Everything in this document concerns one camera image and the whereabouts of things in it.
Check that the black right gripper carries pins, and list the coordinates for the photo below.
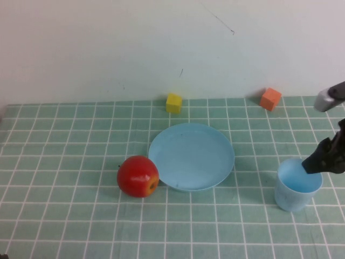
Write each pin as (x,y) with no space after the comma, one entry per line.
(340,140)

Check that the light blue plastic cup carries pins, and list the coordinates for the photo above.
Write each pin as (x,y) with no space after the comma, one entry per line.
(291,198)

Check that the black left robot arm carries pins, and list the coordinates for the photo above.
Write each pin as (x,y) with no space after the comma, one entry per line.
(3,257)

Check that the light blue plastic plate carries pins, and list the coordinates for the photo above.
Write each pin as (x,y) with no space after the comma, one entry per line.
(188,159)

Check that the orange foam cube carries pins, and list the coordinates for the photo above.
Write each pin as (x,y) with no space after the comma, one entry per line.
(269,99)

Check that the yellow foam cube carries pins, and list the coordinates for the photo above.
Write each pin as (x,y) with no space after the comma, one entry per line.
(173,103)

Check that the red plastic apple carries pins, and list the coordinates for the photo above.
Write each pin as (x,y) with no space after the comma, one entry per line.
(136,176)

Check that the green checked tablecloth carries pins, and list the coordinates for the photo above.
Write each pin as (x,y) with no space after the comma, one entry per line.
(81,215)

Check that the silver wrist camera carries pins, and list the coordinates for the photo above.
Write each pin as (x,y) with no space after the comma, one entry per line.
(324,101)

